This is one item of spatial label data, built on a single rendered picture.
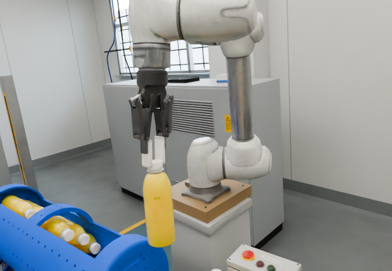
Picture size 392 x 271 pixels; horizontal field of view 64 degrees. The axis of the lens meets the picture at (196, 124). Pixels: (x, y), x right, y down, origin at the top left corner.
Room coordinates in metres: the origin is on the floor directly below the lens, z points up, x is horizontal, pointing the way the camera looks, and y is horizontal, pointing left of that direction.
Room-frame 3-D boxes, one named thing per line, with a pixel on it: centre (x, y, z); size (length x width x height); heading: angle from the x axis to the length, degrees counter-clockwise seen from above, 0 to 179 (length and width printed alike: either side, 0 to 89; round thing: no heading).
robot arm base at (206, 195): (1.44, 0.00, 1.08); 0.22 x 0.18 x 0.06; 48
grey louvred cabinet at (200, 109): (3.27, 0.19, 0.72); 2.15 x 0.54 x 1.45; 44
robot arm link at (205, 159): (1.43, -0.03, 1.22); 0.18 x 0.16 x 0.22; 78
